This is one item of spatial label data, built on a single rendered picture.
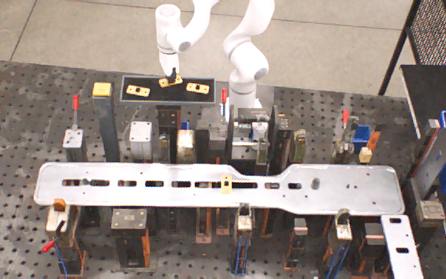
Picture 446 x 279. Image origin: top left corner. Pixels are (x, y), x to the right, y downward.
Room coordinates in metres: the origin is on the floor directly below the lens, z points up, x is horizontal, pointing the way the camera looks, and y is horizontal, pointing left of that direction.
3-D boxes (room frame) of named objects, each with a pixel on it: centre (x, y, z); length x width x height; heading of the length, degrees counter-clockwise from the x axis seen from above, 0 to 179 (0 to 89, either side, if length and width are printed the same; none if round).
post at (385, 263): (1.10, -0.66, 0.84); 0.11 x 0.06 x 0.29; 4
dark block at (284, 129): (1.48, -0.23, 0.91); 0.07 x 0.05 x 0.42; 4
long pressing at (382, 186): (1.24, -0.01, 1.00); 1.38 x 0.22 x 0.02; 94
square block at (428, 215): (1.18, -0.77, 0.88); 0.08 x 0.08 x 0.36; 4
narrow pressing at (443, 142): (1.29, -0.75, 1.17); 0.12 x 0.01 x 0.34; 4
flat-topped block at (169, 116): (1.57, 0.23, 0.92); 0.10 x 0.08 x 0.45; 94
